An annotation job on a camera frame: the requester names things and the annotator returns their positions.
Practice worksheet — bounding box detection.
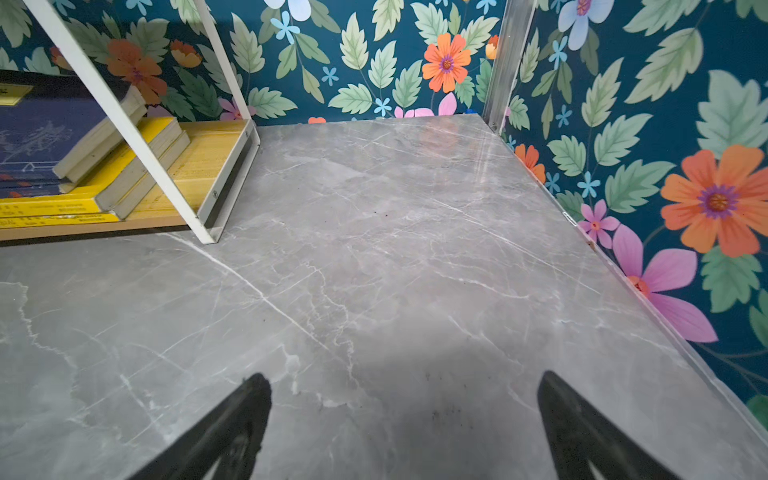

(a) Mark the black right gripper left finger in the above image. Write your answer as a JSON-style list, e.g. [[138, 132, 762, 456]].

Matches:
[[132, 373, 272, 479]]

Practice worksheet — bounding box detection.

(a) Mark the white wooden book shelf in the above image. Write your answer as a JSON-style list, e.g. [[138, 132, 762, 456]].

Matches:
[[0, 0, 262, 246]]

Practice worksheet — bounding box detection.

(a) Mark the yellow book under shelf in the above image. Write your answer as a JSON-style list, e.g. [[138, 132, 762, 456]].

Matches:
[[1, 146, 156, 229]]

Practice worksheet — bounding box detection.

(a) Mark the blue book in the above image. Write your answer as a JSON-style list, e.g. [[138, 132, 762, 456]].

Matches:
[[1, 70, 123, 199]]

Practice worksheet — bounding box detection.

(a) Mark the yellow cartoon cover book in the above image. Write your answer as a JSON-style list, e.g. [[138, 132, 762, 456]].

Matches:
[[1, 117, 190, 219]]

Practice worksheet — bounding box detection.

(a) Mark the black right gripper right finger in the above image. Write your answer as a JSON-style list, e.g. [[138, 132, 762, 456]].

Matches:
[[537, 370, 678, 479]]

